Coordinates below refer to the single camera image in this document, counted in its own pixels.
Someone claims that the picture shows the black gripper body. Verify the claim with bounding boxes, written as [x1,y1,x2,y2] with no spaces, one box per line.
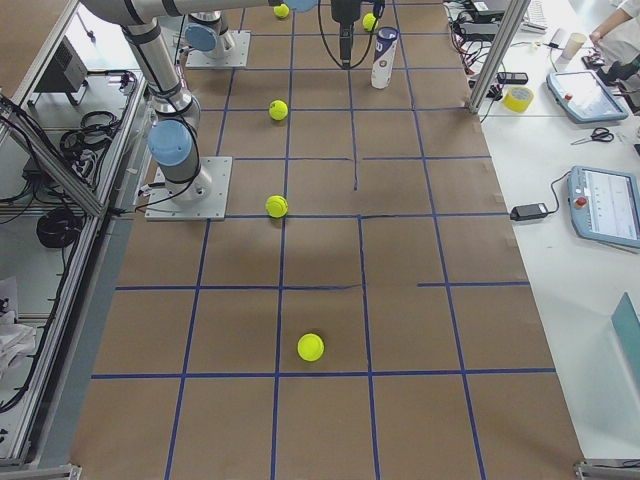
[330,0,361,23]

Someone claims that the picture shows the white blue tennis ball can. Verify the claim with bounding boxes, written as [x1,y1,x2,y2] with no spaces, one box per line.
[371,27,399,89]

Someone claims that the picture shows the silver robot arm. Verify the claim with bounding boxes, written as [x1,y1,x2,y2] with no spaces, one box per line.
[185,11,236,59]
[83,1,282,203]

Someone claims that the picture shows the tennis ball front left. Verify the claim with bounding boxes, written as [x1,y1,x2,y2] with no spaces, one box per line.
[362,13,377,31]

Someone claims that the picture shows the tennis ball near base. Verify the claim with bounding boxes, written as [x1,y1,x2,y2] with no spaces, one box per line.
[273,3,290,19]
[265,195,289,219]

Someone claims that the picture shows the tennis ball centre back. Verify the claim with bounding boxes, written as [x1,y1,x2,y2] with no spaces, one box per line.
[268,99,289,121]

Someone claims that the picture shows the Wilson tennis ball right side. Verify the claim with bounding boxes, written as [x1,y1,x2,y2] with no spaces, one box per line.
[297,333,325,362]

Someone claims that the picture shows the black phone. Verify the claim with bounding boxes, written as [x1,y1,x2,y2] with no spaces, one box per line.
[496,72,529,85]

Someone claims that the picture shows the yellow tape roll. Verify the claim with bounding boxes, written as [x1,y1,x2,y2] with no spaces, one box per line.
[503,86,534,113]

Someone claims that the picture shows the paper cup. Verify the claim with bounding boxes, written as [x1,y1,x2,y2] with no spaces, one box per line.
[561,32,587,61]

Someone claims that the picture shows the upper teach pendant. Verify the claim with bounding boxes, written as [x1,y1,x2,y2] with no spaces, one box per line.
[546,70,628,123]

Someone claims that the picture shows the teach pendant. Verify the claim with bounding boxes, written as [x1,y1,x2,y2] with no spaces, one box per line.
[567,166,639,249]
[546,70,628,123]

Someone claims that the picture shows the black power adapter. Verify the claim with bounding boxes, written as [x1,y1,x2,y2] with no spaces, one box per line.
[509,203,549,222]

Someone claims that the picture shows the person in white coat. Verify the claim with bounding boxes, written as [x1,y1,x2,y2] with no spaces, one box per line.
[589,0,639,46]

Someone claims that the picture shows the black scissors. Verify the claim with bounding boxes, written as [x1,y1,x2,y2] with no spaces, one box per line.
[571,127,615,145]

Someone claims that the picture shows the grey box device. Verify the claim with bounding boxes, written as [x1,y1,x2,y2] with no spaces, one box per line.
[34,36,88,106]

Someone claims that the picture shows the lower teach pendant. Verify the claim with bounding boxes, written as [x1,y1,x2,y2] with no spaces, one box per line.
[567,166,639,249]

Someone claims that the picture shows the white crumpled cloth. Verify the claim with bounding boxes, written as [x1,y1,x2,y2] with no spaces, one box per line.
[0,277,37,381]

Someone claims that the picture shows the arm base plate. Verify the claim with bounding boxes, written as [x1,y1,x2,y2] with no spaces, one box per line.
[145,156,233,221]
[185,25,251,70]

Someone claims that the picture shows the aluminium frame post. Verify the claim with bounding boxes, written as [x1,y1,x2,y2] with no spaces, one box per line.
[466,0,530,114]

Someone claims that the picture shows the black coiled cables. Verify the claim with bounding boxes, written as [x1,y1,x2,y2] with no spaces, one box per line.
[35,207,82,250]

